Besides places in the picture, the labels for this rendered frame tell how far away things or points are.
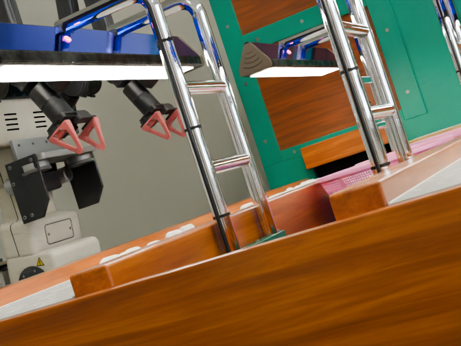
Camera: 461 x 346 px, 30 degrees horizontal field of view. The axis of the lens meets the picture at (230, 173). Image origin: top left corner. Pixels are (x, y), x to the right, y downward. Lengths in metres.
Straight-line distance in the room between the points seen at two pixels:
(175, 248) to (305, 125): 1.71
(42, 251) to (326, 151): 0.94
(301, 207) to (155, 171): 2.41
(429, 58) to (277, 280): 1.87
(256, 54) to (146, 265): 1.01
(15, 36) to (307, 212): 0.65
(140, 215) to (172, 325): 3.08
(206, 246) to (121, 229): 2.89
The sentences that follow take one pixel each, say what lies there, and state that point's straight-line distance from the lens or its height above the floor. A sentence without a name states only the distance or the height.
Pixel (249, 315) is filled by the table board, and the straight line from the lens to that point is 0.88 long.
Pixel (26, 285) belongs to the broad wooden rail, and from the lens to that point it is 1.45.
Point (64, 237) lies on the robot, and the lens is 2.39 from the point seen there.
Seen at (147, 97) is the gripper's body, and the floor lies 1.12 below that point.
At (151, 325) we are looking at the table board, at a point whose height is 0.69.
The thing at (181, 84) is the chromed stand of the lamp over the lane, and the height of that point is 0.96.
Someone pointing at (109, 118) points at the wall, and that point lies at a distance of 4.03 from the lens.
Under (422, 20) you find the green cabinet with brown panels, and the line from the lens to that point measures 2.68.
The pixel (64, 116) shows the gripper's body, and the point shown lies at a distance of 2.00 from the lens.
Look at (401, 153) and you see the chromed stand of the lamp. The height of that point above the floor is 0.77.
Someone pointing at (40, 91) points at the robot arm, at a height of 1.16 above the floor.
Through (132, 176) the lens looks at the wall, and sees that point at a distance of 3.99.
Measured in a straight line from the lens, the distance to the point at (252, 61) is 1.98.
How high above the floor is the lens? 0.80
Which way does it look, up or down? 1 degrees up
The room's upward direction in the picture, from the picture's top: 18 degrees counter-clockwise
